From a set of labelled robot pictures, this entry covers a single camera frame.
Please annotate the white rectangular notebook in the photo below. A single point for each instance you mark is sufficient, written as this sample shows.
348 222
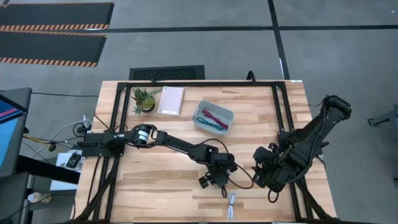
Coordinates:
171 101

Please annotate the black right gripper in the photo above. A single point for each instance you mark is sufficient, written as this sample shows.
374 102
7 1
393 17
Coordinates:
272 165

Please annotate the black floor vent grate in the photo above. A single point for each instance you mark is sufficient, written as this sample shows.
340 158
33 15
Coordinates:
168 73

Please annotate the potted succulent plant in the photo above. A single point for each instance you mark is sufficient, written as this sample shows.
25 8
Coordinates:
144 101

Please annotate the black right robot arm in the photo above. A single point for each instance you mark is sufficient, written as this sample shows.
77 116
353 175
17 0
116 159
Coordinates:
311 130

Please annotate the black hazard-striped floor mat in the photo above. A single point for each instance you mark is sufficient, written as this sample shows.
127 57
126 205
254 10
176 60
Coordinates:
56 14
49 46

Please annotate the computer monitor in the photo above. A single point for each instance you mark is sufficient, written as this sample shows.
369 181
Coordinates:
12 124

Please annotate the clear plastic bottle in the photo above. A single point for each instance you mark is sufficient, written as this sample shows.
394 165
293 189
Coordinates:
35 197

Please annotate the white paper sheet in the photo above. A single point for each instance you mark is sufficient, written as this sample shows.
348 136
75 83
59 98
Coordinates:
61 159

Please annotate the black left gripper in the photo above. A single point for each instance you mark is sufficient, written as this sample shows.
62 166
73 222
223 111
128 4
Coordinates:
222 161

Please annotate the grey plastic bin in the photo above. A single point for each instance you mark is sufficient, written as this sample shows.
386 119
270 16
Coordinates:
228 115

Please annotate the small black device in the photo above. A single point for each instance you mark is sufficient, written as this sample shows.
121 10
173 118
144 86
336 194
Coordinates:
74 160

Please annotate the black side desk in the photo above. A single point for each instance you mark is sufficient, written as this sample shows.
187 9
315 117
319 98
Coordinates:
46 169

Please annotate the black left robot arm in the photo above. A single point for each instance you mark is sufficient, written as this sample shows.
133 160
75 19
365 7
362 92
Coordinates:
180 145

